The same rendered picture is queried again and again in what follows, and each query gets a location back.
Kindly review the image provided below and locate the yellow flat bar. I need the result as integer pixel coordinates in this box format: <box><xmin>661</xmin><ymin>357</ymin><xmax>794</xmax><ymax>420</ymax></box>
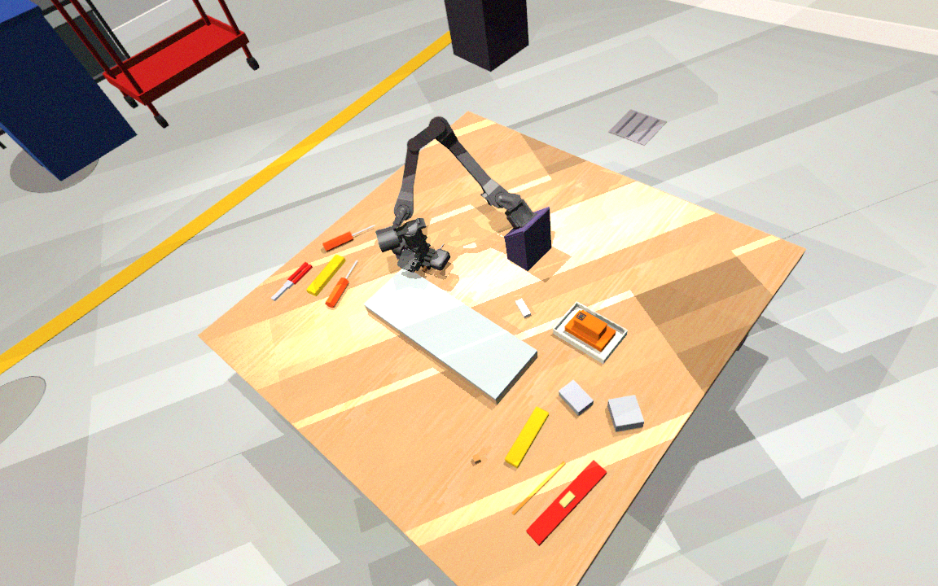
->
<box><xmin>505</xmin><ymin>406</ymin><xmax>549</xmax><ymax>469</ymax></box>
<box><xmin>306</xmin><ymin>255</ymin><xmax>346</xmax><ymax>296</ymax></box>

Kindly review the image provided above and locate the red flat bar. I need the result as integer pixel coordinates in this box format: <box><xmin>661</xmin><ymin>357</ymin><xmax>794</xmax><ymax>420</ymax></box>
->
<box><xmin>526</xmin><ymin>460</ymin><xmax>607</xmax><ymax>546</ymax></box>

